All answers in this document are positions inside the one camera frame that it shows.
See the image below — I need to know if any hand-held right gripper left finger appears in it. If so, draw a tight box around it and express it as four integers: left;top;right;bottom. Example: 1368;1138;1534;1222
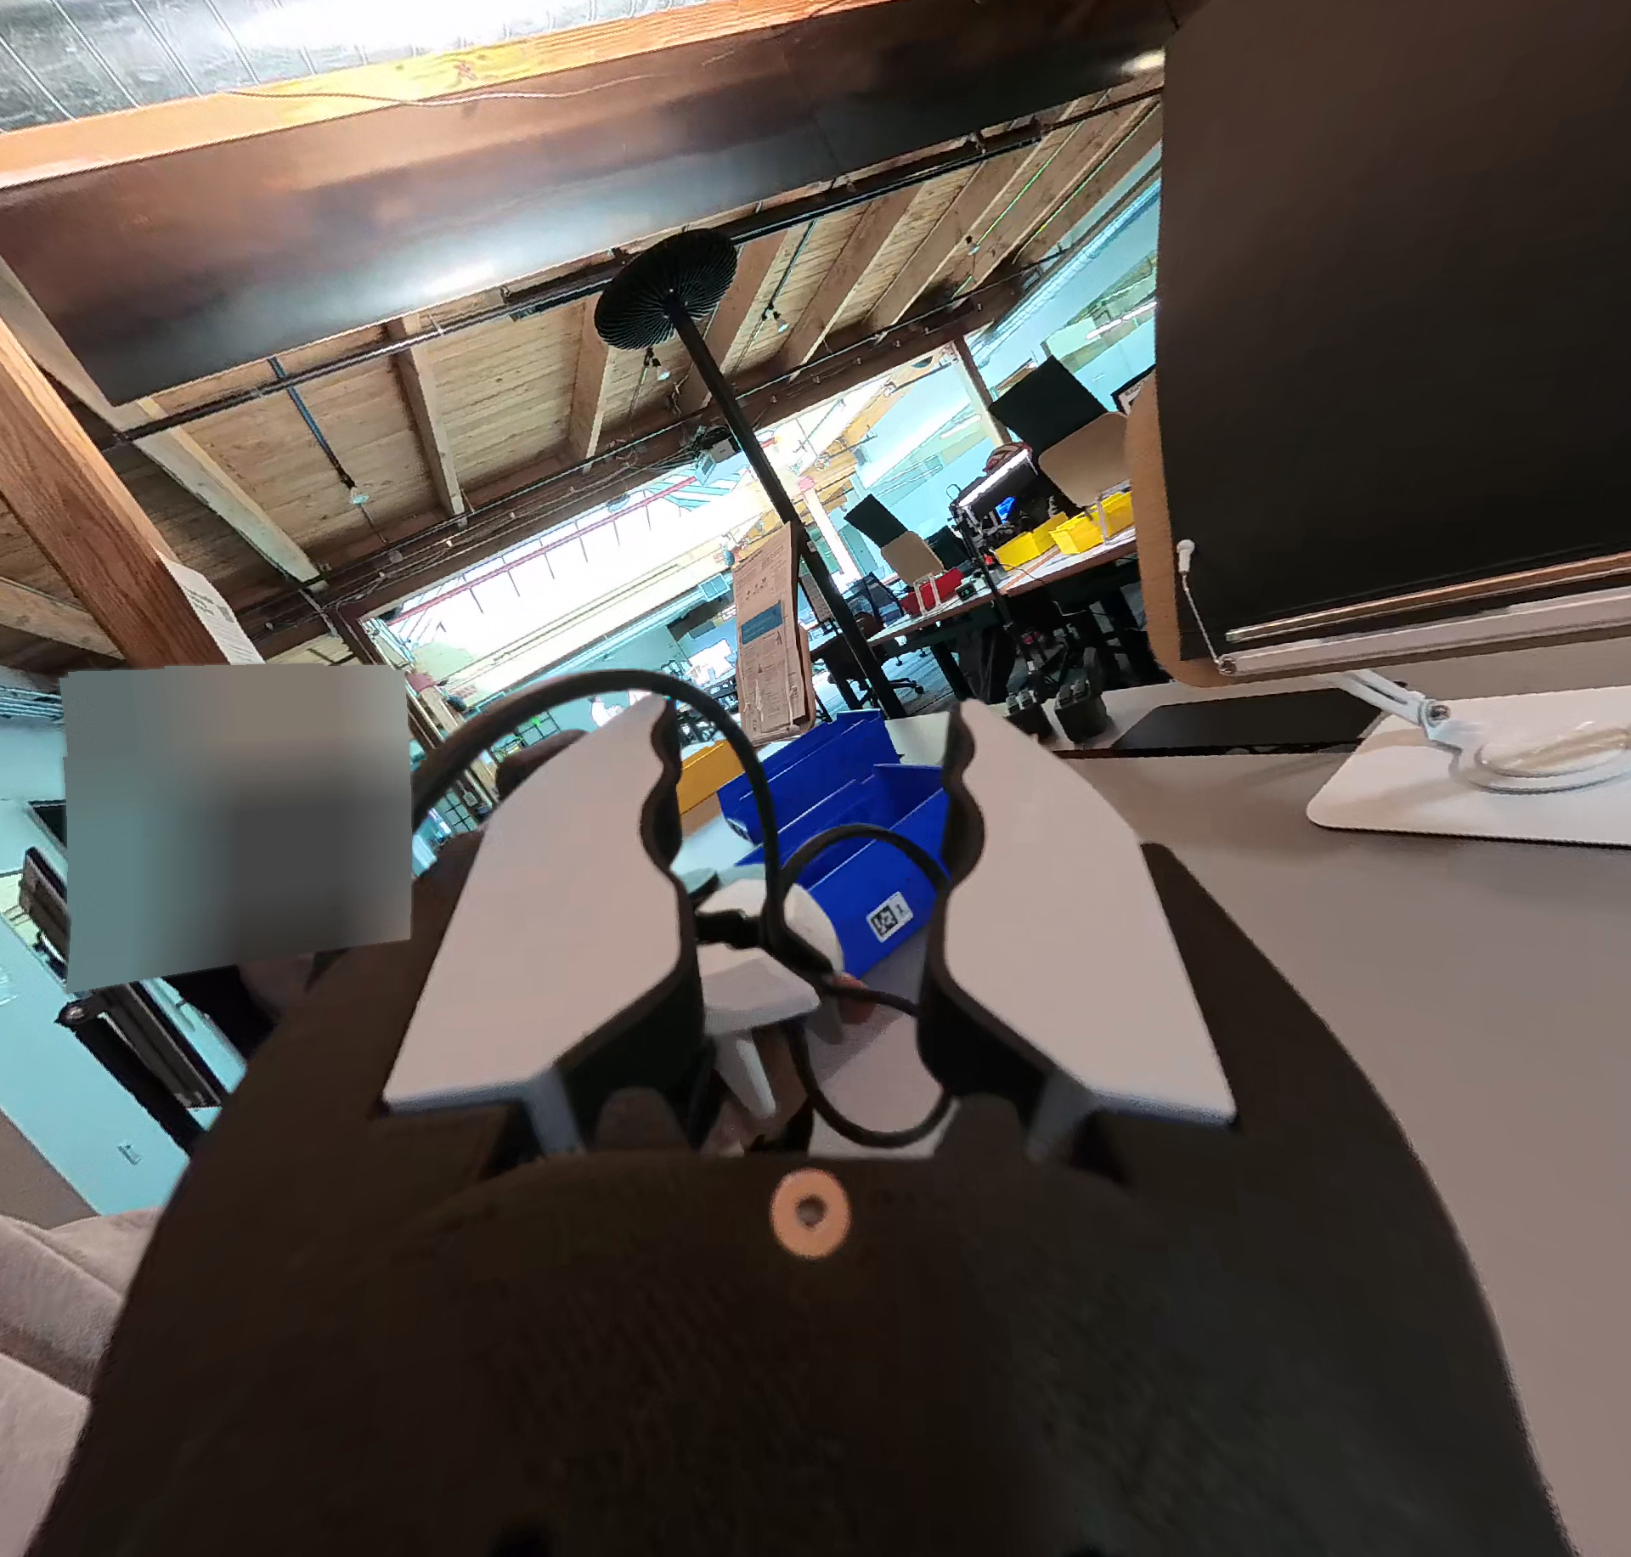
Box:
378;696;711;1162

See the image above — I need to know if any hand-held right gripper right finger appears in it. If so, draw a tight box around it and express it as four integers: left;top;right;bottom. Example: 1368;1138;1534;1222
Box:
913;696;1243;1162

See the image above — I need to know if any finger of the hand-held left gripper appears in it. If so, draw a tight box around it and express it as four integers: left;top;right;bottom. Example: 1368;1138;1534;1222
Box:
697;877;845;985
701;946;826;1120

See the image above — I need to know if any blue storage bin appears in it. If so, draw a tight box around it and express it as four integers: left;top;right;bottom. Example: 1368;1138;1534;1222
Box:
715;709;957;985

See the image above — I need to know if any person's left forearm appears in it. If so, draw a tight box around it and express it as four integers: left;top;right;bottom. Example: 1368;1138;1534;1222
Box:
0;1211;165;1557

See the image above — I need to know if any black desk mat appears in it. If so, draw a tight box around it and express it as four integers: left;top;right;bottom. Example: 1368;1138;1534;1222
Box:
1115;689;1385;751

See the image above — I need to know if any brown cardboard sheet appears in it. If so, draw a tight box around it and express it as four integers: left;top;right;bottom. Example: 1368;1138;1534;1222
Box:
731;520;817;747

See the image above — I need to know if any wooden workbench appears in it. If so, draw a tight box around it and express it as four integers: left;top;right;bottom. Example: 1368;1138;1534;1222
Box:
881;536;1144;643

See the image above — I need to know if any white paper notice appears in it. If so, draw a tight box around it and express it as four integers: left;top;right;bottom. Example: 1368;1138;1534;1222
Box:
165;557;262;667

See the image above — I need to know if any black monitor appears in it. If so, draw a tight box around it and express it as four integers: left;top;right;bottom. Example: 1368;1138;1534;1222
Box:
990;360;1110;462

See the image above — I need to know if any black floor lamp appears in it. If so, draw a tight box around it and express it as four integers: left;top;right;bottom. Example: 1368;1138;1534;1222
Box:
595;232;902;713

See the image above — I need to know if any silver ventilation duct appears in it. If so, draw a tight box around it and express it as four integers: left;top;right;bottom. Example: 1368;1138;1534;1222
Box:
0;0;1115;134

